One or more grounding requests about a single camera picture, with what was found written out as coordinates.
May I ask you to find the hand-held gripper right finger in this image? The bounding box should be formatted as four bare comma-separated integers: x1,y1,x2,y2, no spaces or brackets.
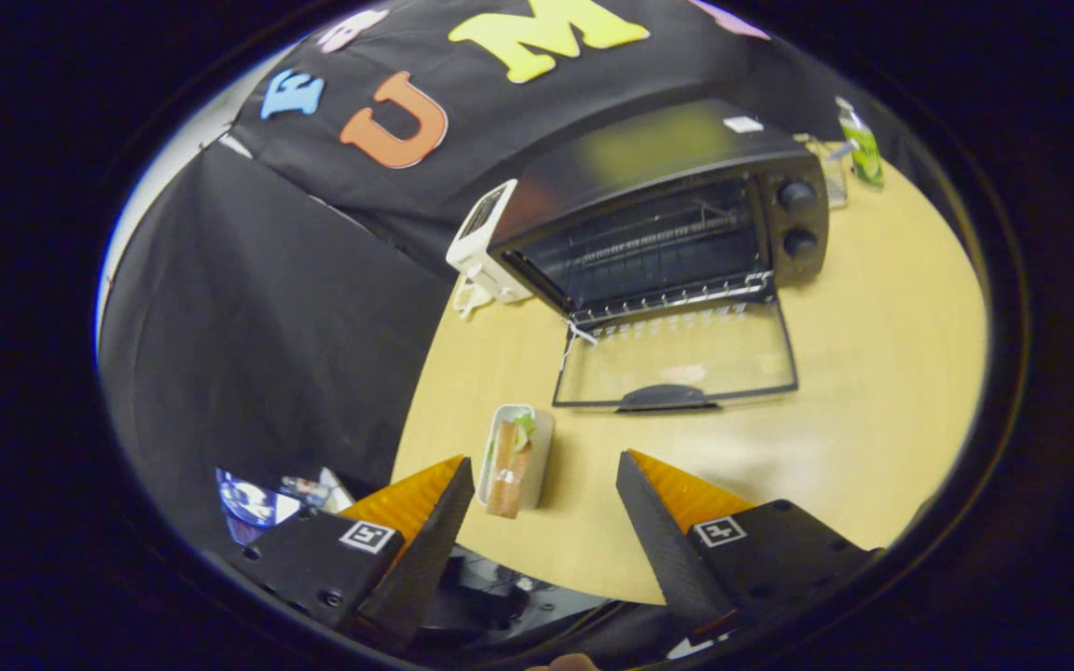
615,449,883,644

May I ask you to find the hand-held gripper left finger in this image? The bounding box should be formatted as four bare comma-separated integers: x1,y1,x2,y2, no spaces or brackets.
225,455,476,649

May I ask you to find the sandwich with lettuce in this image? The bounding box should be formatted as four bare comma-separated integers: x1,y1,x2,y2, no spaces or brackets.
484,413,538,520

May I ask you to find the black toaster oven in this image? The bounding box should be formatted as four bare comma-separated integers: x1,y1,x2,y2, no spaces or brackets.
489,98,832,413

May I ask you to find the white pop-up toaster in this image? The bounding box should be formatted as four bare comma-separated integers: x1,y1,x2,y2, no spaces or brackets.
446,179,533,306

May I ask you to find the white rectangular dish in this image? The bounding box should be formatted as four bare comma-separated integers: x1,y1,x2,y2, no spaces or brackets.
476,404,557,512

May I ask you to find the clear container with straw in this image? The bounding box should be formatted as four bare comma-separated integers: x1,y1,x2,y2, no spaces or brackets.
793,133,850,211

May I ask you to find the green label drink bottle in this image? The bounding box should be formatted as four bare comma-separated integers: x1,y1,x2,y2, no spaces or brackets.
835,96,886,190

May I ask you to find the white string tie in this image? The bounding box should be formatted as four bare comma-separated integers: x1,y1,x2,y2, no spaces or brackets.
561,320,599,372

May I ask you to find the white toaster power cord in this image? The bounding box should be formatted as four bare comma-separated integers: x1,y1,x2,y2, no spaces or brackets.
452,278,493,321

